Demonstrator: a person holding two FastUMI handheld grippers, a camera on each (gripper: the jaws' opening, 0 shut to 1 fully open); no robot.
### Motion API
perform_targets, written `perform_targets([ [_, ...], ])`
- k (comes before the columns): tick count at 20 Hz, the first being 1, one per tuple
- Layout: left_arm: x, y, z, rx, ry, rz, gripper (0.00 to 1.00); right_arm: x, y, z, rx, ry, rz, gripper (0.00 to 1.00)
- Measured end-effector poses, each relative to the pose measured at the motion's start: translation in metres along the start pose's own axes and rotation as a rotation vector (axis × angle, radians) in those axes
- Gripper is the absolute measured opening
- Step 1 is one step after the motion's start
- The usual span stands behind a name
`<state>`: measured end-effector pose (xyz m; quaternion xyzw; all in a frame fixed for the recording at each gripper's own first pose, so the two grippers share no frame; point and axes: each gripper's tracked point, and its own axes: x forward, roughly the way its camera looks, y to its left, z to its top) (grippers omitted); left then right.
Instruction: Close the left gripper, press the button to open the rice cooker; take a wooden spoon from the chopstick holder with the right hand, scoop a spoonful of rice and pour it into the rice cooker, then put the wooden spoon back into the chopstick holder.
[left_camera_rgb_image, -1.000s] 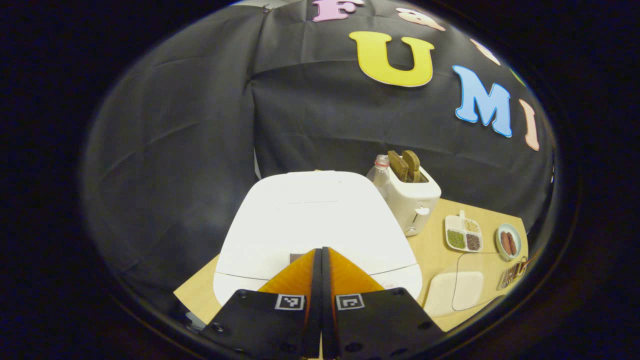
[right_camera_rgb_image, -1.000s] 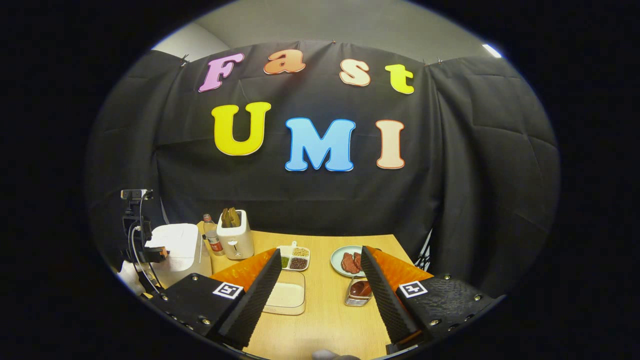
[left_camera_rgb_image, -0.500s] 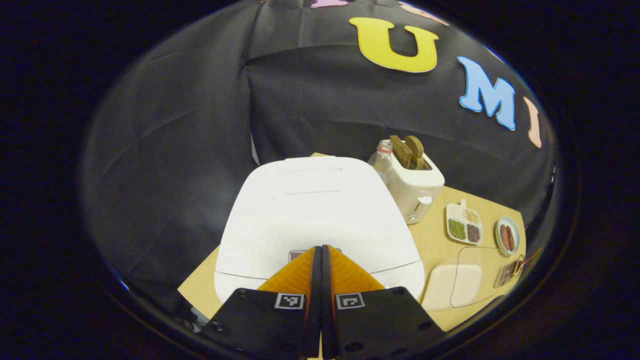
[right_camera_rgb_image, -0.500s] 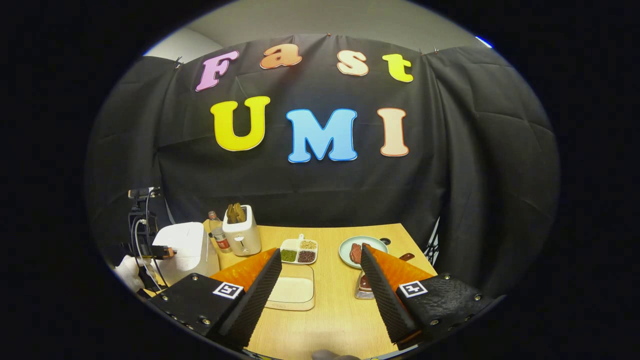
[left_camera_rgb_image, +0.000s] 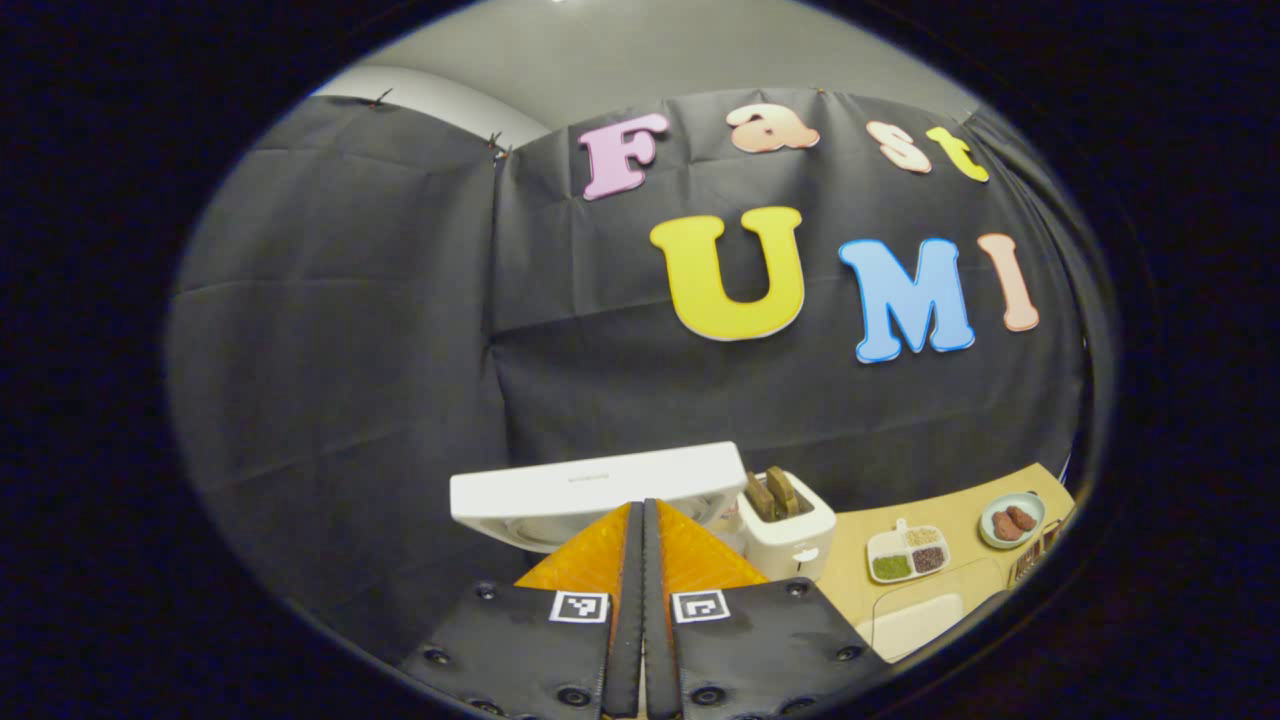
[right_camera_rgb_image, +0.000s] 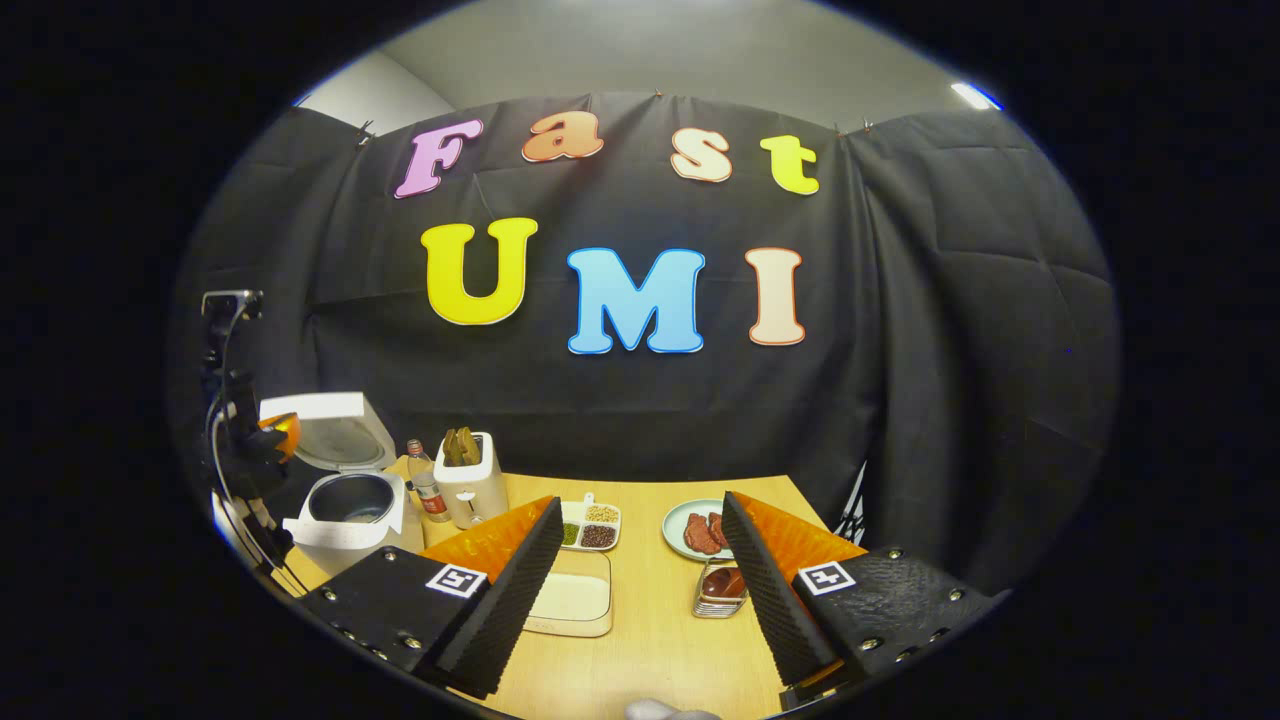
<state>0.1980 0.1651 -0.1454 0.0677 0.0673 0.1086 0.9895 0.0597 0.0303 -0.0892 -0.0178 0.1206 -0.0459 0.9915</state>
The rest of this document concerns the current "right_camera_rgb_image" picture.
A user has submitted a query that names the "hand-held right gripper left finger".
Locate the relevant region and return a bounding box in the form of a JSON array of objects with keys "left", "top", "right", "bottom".
[{"left": 300, "top": 495, "right": 567, "bottom": 701}]

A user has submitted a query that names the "metal wire chopstick holder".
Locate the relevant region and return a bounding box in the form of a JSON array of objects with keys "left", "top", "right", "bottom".
[{"left": 692, "top": 560, "right": 749, "bottom": 620}]

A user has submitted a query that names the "black backdrop cloth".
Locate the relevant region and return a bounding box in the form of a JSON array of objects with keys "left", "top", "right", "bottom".
[{"left": 170, "top": 92, "right": 1121, "bottom": 601}]

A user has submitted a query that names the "pale green plate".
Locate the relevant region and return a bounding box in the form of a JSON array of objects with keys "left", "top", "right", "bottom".
[{"left": 662, "top": 499, "right": 737, "bottom": 562}]

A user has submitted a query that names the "white rice cooker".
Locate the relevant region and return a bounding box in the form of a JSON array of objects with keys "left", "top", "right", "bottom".
[{"left": 260, "top": 392, "right": 423, "bottom": 577}]

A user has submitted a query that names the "white toaster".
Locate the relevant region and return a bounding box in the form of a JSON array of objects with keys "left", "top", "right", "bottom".
[{"left": 434, "top": 432, "right": 509, "bottom": 530}]

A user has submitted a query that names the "clear plastic water bottle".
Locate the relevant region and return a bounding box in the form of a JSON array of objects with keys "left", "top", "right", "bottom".
[{"left": 406, "top": 440, "right": 451, "bottom": 524}]

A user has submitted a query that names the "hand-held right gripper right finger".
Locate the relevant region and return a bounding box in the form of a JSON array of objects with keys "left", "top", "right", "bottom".
[{"left": 720, "top": 490, "right": 1002, "bottom": 703}]

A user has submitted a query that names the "clear box of rice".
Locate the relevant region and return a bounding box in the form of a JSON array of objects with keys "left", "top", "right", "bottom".
[{"left": 523, "top": 550, "right": 614, "bottom": 638}]

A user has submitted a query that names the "white divided grain dish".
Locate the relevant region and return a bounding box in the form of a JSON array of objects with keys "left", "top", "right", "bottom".
[{"left": 560, "top": 493, "right": 622, "bottom": 552}]

